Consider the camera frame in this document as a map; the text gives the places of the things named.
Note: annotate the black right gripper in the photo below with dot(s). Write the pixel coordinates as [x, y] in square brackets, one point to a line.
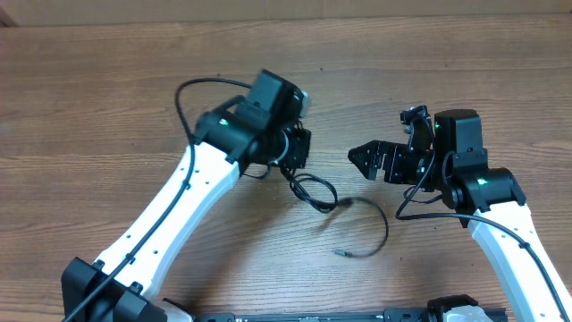
[396, 156]

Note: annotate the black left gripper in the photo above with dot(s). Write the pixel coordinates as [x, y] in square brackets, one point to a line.
[303, 143]

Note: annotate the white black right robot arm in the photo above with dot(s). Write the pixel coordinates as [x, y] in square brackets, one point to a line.
[445, 153]

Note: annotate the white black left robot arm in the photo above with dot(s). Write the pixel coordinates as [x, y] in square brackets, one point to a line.
[261, 128]

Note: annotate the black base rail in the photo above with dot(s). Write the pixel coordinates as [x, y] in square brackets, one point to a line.
[471, 312]

